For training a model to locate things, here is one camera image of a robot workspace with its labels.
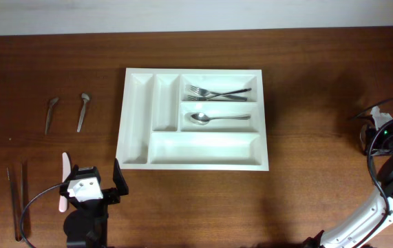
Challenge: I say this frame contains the metal tablespoon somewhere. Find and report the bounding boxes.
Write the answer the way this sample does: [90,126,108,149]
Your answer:
[359,124,370,146]
[189,112,251,125]

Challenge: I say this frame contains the small metal teaspoon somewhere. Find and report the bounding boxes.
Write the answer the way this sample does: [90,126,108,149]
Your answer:
[45,97,59,135]
[76,93,91,132]

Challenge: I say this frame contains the metal tweezers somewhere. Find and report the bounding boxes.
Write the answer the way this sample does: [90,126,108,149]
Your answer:
[6,167,23,242]

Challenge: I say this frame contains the metal fork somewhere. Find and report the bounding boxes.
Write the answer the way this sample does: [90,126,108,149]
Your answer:
[184,95,248,102]
[186,85,216,97]
[212,88,252,98]

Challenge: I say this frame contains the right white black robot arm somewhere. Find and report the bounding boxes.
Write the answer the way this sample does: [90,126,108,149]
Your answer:
[302,103,393,248]

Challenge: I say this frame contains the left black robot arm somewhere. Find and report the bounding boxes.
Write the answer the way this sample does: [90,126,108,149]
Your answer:
[59,159,129,248]

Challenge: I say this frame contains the white plastic knife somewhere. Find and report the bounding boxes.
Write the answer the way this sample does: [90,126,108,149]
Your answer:
[59,152,71,212]

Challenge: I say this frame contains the white plastic cutlery tray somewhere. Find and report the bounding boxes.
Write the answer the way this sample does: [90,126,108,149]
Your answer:
[116,68,269,171]

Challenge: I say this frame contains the left black camera cable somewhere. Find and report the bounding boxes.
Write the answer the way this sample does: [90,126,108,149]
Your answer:
[19,182,70,248]

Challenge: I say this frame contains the black camera cable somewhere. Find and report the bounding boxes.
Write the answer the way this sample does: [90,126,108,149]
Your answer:
[349,96,393,247]
[19,182,70,248]

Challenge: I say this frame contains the right black camera cable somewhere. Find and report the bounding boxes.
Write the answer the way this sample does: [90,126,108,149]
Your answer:
[349,96,393,247]

